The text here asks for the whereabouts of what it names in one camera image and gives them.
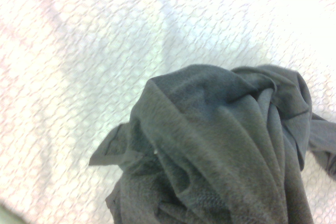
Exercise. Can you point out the white circle-patterned bed cover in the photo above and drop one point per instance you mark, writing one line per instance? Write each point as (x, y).
(78, 51)

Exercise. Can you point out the dark gray garment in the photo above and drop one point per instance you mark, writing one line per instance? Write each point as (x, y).
(210, 142)

